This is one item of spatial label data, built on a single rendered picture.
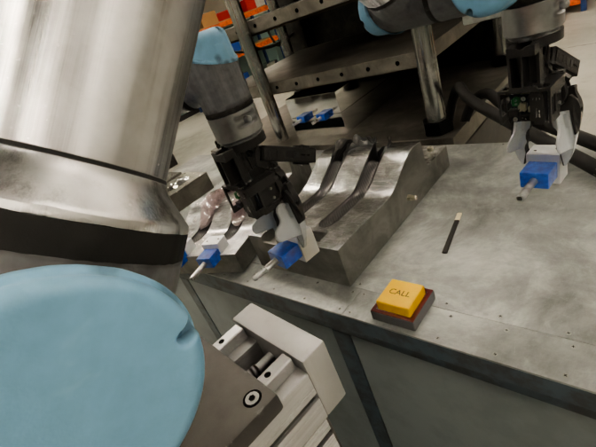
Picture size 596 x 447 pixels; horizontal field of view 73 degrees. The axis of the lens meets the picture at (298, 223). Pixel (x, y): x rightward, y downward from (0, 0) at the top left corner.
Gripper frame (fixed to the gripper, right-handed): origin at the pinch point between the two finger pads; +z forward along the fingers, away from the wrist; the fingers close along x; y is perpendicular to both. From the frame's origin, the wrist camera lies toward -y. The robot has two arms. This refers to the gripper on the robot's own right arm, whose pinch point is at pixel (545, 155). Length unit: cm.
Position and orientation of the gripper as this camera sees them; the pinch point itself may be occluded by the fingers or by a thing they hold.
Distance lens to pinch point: 79.1
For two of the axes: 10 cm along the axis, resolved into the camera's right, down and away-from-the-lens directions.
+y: -6.8, 5.4, -5.0
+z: 3.2, 8.3, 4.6
